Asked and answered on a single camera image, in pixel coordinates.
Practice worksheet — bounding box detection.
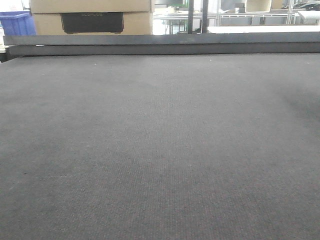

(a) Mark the dark grey felt mat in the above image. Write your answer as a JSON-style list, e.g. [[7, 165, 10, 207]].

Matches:
[[0, 53, 320, 240]]

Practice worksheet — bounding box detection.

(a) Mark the cardboard box with black print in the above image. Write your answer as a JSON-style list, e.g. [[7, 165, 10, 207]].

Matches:
[[33, 12, 153, 36]]

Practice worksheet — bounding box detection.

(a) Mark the white background table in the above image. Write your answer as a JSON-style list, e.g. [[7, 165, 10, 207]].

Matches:
[[208, 25, 320, 34]]

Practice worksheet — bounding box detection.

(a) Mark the upper cardboard box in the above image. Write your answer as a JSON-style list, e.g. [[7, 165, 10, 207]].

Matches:
[[30, 0, 154, 14]]

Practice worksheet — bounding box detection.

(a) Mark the blue plastic crate background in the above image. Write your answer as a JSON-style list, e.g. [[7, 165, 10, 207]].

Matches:
[[0, 10, 37, 36]]

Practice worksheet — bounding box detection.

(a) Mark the black vertical post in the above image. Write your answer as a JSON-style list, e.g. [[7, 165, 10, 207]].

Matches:
[[187, 0, 194, 34]]

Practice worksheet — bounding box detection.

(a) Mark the dark grey table edge rail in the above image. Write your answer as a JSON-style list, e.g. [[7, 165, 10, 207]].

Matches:
[[3, 32, 320, 56]]

